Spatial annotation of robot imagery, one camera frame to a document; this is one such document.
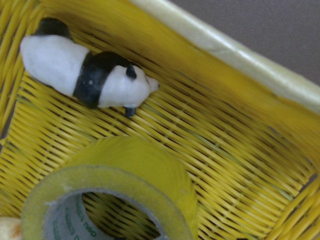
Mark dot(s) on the toy croissant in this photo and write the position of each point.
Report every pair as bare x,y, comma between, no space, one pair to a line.
10,228

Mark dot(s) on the toy panda figure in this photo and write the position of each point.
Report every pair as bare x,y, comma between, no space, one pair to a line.
98,81

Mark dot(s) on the yellow woven basket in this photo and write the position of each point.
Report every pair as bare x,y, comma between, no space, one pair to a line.
246,129

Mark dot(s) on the yellow tape roll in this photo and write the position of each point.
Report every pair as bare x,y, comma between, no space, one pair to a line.
129,168

